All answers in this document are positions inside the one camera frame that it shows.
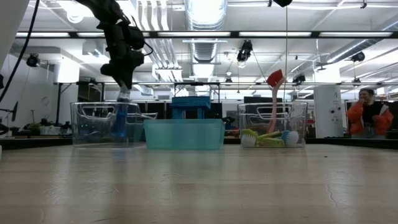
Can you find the white tall appliance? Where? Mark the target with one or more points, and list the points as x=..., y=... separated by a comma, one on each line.
x=328, y=102

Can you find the blue dish brush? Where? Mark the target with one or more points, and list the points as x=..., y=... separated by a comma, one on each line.
x=292, y=139

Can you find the blue Dawn dish soap bottle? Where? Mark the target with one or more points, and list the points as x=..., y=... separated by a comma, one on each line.
x=120, y=121

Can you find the person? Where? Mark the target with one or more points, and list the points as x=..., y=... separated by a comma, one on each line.
x=354, y=119

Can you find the red black machine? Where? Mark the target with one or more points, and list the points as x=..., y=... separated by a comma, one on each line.
x=14, y=110

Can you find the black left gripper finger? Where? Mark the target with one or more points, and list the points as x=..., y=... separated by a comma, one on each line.
x=129, y=76
x=112, y=71

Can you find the black monitor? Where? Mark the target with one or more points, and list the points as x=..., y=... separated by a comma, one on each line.
x=262, y=99

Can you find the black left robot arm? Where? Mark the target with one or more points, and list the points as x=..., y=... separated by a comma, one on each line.
x=102, y=9

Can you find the red dish brush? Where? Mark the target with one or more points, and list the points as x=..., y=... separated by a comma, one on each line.
x=275, y=77

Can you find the clear plastic bin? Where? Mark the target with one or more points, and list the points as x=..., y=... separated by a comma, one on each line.
x=298, y=124
x=90, y=124

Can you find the black beam with light strips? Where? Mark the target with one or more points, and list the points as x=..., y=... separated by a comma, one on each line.
x=314, y=34

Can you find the black ceiling spotlight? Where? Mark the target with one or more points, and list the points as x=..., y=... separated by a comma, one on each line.
x=245, y=51
x=358, y=56
x=32, y=60
x=299, y=78

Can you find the teal plastic bin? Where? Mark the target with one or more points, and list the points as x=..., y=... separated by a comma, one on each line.
x=186, y=135

